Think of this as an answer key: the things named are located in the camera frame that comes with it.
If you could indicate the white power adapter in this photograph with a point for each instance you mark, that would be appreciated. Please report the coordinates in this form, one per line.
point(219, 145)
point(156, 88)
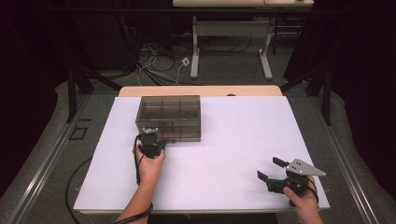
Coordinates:
point(185, 61)

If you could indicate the dark table grommet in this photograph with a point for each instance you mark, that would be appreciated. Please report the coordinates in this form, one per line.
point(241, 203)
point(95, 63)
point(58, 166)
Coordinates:
point(231, 94)

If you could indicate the person's left hand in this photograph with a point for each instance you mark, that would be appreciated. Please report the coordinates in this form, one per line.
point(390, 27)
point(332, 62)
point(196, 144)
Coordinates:
point(149, 171)

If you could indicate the white-framed desk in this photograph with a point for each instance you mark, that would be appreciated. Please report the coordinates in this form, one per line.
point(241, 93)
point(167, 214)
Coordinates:
point(230, 29)

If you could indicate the aluminium floor rail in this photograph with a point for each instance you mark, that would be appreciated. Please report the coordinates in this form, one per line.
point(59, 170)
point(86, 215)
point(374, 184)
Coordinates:
point(345, 168)
point(46, 165)

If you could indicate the white paper sheet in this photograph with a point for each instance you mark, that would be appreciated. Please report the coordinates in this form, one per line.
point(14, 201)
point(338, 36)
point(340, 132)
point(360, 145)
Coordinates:
point(233, 155)

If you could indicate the smoky transparent drawer box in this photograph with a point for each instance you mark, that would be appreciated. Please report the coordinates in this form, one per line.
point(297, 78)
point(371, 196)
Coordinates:
point(168, 109)

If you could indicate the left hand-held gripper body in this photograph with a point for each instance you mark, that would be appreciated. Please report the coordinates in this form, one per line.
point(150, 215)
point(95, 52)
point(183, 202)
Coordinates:
point(149, 144)

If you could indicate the black metal stand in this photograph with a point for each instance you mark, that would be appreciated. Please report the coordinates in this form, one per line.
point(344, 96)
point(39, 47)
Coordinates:
point(326, 99)
point(72, 93)

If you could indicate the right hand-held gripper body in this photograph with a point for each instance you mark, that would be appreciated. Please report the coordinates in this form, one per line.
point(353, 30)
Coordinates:
point(300, 168)

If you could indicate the dark curtain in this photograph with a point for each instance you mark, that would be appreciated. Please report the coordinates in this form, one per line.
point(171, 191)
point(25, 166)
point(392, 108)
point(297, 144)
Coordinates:
point(25, 77)
point(364, 77)

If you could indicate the person's right hand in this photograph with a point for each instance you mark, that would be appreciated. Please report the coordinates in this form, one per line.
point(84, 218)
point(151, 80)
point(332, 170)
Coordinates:
point(306, 202)

